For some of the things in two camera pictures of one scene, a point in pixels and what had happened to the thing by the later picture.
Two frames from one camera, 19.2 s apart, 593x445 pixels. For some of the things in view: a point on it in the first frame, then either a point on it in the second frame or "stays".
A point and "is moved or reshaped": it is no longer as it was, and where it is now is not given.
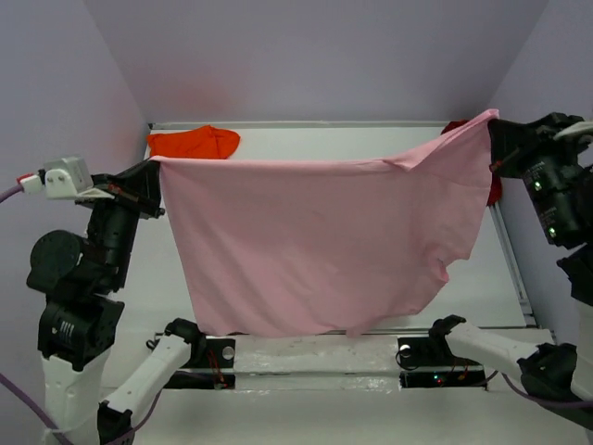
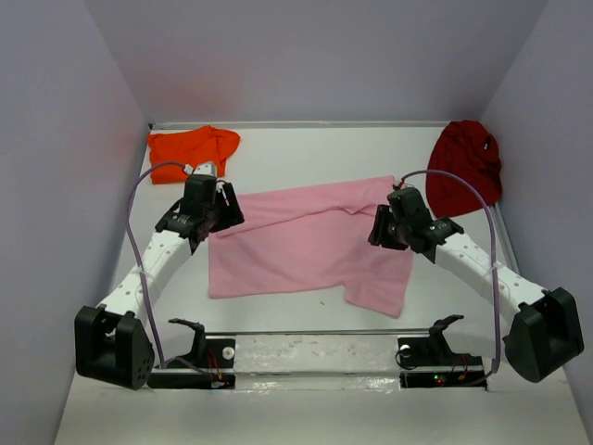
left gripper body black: [130, 203] -> [208, 211]
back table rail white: [164, 126] stays
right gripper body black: [537, 151] -> [403, 229]
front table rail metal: [332, 332] stays
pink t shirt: [291, 248] is moved or reshaped
